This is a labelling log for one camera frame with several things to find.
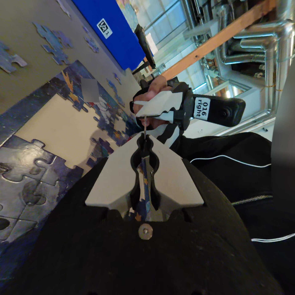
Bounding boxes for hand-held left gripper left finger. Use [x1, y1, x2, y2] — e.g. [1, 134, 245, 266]
[85, 134, 146, 211]

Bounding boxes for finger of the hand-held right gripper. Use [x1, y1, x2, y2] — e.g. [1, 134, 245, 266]
[153, 111, 175, 122]
[134, 90, 185, 117]

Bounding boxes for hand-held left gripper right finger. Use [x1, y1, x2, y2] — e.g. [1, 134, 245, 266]
[146, 134, 205, 213]

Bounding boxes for joined planet puzzle pieces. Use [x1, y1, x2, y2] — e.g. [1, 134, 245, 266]
[86, 137, 114, 169]

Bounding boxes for space jigsaw puzzle board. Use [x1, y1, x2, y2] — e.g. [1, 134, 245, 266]
[0, 59, 148, 256]

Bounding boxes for person's right hand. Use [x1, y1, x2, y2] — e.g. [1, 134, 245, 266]
[146, 76, 173, 100]

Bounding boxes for person's black jacket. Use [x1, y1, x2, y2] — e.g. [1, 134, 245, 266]
[171, 132, 277, 295]

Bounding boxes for wooden ceiling beam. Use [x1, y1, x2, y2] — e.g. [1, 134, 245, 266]
[161, 0, 277, 80]

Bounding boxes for blue box with tag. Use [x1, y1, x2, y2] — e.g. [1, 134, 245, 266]
[71, 0, 146, 71]

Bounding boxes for row of puzzle pieces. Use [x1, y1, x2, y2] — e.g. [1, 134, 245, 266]
[0, 22, 74, 74]

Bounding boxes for thick white cable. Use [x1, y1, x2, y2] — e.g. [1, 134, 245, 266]
[190, 155, 272, 167]

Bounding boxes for black strapped bag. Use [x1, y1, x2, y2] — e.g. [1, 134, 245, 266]
[134, 24, 156, 75]

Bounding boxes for silver ventilation duct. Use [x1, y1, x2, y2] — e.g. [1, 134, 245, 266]
[217, 0, 295, 116]

